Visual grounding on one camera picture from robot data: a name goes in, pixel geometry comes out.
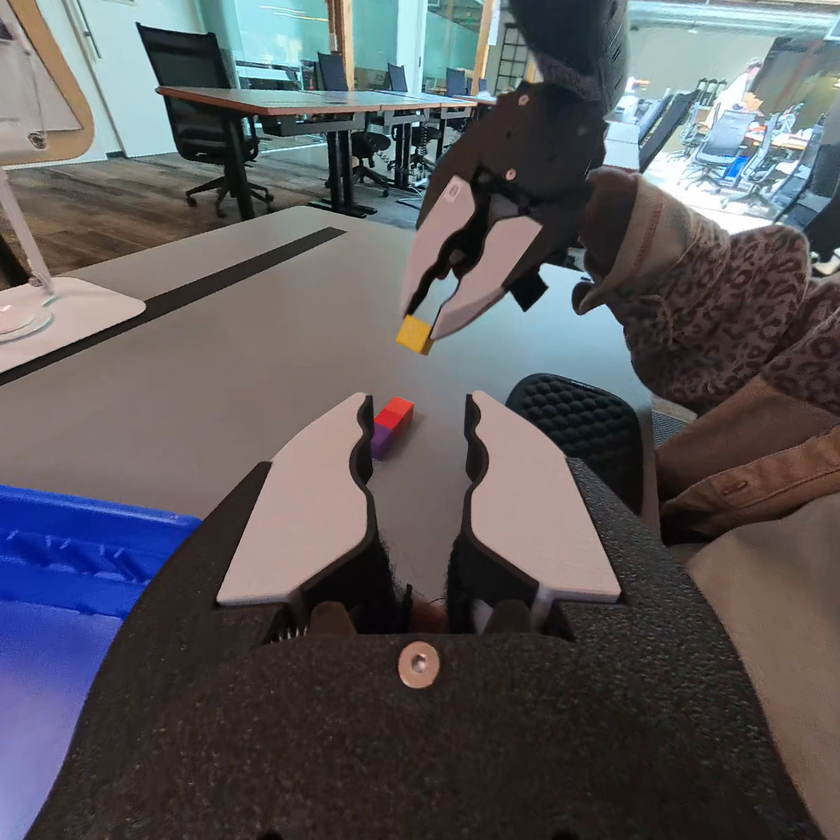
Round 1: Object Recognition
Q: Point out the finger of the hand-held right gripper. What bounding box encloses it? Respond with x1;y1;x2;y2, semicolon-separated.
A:
400;174;477;322
429;215;546;342

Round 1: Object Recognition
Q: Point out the person's tan clothing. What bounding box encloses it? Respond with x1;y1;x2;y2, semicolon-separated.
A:
655;374;840;840

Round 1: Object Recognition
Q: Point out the person's right forearm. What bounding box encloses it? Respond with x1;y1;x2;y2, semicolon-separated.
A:
571;172;840;416

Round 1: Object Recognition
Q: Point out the grey mesh office chair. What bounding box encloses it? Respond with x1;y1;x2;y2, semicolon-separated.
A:
682;108;762;193

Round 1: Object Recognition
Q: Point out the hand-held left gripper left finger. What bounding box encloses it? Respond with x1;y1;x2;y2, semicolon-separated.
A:
217;392;381;606

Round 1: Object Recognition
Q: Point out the person's right hand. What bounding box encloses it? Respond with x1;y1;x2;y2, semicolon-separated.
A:
579;167;634;286

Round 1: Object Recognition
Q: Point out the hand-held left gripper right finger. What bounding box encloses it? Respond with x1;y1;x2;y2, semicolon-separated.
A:
459;390;622;605

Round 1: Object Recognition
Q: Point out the grey desk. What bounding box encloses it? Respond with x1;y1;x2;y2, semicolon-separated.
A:
0;205;657;614

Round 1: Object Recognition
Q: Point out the blue plastic bin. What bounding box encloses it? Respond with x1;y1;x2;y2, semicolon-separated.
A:
0;484;203;840

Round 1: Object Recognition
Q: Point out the black textured wrist rest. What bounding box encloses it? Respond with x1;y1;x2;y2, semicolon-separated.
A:
505;373;645;517

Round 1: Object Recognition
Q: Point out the yellow cube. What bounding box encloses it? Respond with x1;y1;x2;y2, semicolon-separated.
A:
395;314;435;356

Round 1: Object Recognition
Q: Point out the wooden office table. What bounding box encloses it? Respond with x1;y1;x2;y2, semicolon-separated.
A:
156;85;476;221

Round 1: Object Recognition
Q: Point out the black office chair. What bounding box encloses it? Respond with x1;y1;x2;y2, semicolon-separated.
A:
317;51;395;198
136;23;275;219

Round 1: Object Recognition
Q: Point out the red cube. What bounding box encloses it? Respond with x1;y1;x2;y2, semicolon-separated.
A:
374;396;416;435

